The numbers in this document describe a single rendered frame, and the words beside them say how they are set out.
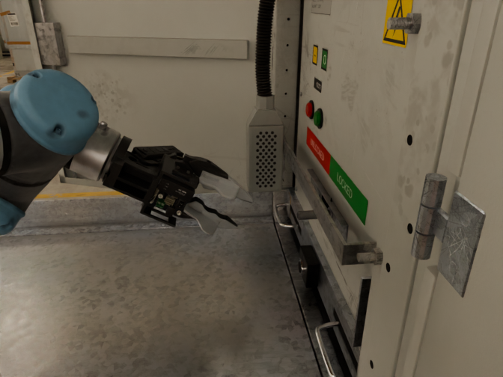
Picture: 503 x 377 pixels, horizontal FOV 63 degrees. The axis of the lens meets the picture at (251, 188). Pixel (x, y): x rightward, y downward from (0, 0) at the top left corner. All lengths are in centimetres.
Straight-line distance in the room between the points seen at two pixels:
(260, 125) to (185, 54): 29
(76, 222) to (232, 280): 42
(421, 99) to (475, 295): 14
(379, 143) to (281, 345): 35
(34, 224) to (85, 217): 11
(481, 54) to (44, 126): 32
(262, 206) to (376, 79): 56
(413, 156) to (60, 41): 100
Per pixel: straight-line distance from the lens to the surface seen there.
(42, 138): 40
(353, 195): 55
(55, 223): 104
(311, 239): 76
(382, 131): 47
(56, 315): 78
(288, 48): 90
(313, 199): 60
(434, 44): 29
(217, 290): 76
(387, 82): 46
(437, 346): 27
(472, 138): 22
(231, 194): 59
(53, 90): 41
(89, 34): 114
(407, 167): 32
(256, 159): 82
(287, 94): 92
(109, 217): 100
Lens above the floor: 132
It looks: 25 degrees down
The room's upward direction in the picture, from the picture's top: straight up
